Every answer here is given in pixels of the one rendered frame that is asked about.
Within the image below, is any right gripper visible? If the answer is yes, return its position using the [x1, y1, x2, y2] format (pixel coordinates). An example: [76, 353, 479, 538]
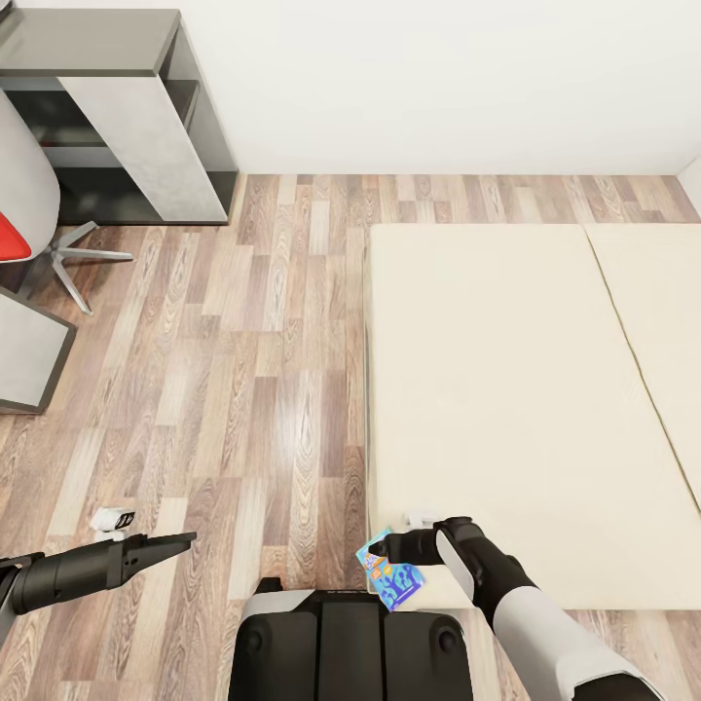
[368, 528, 430, 566]

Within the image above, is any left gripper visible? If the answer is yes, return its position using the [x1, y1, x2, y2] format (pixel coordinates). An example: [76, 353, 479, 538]
[55, 532, 197, 603]

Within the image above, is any board game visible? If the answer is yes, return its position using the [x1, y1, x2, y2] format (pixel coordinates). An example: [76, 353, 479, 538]
[356, 526, 425, 612]

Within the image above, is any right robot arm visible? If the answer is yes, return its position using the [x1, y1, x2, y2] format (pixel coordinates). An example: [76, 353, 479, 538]
[368, 507, 668, 701]

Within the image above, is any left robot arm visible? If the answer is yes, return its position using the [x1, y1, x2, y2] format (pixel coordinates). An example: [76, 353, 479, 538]
[0, 505, 197, 650]

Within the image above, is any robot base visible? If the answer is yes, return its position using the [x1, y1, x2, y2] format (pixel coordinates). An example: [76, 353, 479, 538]
[227, 577, 474, 701]

